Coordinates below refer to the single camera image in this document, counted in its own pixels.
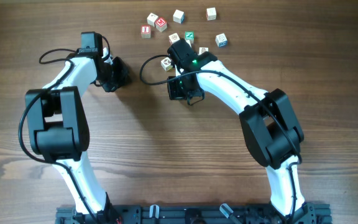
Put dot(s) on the wooden block red drawing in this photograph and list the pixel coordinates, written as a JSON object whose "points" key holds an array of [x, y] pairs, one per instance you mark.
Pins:
{"points": [[173, 38]]}

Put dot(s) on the plain wooden block top left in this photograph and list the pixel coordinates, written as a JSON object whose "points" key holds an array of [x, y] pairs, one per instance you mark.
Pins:
{"points": [[151, 19]]}

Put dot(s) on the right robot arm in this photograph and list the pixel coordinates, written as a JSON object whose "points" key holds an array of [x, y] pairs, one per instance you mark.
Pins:
{"points": [[270, 127]]}

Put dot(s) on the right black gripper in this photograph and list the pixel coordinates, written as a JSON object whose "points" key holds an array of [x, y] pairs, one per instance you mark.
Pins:
{"points": [[174, 95]]}

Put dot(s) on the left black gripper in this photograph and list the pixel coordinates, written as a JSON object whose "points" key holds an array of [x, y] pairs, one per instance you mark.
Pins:
{"points": [[123, 79]]}

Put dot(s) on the wooden block red scribble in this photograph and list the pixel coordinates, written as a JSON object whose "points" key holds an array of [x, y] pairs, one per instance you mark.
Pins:
{"points": [[203, 50]]}

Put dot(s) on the wooden block yellow W side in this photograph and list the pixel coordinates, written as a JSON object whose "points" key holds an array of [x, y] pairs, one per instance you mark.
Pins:
{"points": [[167, 63]]}

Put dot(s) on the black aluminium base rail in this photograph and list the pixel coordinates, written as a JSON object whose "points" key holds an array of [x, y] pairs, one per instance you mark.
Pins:
{"points": [[256, 213]]}

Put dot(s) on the green N letter block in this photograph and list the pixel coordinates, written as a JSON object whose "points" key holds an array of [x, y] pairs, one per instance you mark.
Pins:
{"points": [[189, 36]]}

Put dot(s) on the wooden block blue R side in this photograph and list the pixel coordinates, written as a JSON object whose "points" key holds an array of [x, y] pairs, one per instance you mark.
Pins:
{"points": [[221, 40]]}

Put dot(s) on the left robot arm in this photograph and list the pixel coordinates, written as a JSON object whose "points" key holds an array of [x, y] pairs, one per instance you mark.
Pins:
{"points": [[53, 128]]}

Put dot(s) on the red I letter block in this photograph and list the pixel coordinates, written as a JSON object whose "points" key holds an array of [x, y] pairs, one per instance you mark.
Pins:
{"points": [[145, 32]]}

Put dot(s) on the wooden block far top right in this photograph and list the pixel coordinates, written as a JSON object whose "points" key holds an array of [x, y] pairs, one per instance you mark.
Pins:
{"points": [[211, 13]]}

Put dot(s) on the red M letter block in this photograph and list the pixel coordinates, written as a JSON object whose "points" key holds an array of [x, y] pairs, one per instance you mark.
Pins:
{"points": [[160, 24]]}

